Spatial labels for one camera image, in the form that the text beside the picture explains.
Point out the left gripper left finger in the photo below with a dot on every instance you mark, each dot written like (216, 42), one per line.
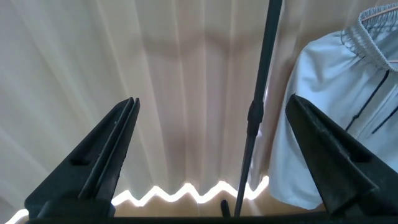
(84, 180)

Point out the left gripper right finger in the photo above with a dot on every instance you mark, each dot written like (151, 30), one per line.
(342, 174)

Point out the pale grey shorts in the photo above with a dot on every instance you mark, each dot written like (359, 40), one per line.
(323, 77)

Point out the pink clothes hanger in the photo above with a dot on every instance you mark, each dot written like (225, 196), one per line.
(382, 12)

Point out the black clothes rack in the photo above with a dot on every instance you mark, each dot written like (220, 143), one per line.
(265, 62)

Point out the beige curtain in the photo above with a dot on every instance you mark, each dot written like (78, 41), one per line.
(93, 62)

